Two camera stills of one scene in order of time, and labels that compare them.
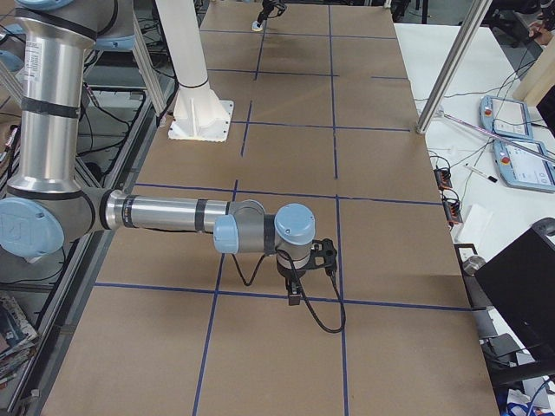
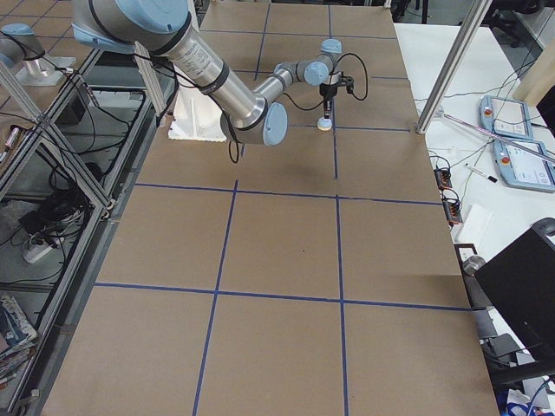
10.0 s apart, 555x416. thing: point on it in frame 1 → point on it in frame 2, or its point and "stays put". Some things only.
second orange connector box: [452, 208] stays put
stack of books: [18, 339] stays put
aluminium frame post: [453, 66] stays put
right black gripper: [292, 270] → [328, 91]
